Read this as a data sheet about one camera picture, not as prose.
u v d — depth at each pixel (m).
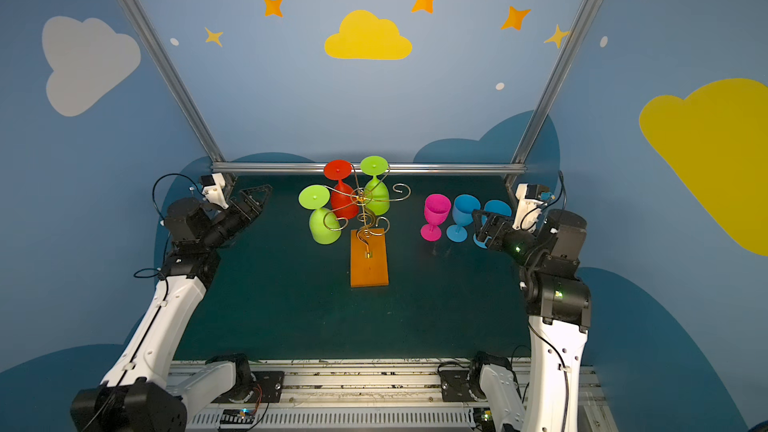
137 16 0.76
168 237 0.57
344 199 0.81
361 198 0.75
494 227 0.55
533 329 0.39
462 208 0.93
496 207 0.93
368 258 0.98
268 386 0.74
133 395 0.38
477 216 0.61
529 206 0.55
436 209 0.94
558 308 0.41
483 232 0.57
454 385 0.75
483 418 0.73
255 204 0.65
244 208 0.64
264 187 0.69
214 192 0.66
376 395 0.74
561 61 0.87
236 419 0.73
